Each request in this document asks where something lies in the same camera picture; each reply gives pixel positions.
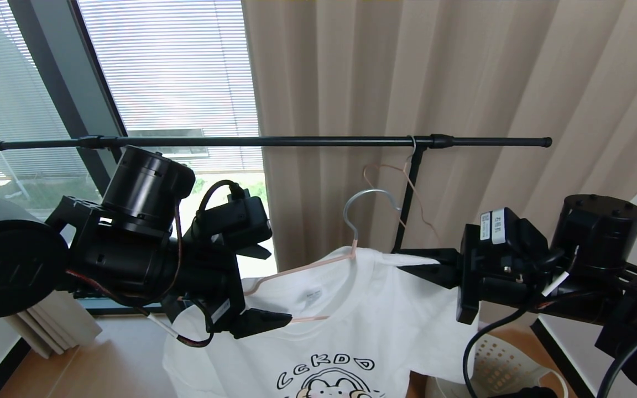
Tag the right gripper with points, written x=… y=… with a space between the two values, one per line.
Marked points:
x=495 y=284

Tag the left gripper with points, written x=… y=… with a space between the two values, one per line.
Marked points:
x=208 y=282

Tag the pink clothes hanger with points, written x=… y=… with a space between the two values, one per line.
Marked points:
x=355 y=246
x=414 y=145

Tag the white garment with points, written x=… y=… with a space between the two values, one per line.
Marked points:
x=379 y=331

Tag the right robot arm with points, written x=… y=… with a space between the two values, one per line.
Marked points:
x=595 y=232

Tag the white laundry basket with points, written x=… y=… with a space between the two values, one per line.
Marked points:
x=506 y=359

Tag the black clothes rack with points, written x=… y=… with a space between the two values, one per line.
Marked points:
x=296 y=141

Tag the beige curtain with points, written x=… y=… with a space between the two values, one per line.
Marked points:
x=58 y=326
x=517 y=72

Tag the window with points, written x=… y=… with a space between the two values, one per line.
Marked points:
x=186 y=72

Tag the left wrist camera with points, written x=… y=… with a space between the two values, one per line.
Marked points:
x=235 y=221

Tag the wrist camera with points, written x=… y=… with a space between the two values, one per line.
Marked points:
x=512 y=232
x=235 y=221

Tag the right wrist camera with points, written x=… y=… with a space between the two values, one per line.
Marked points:
x=512 y=232

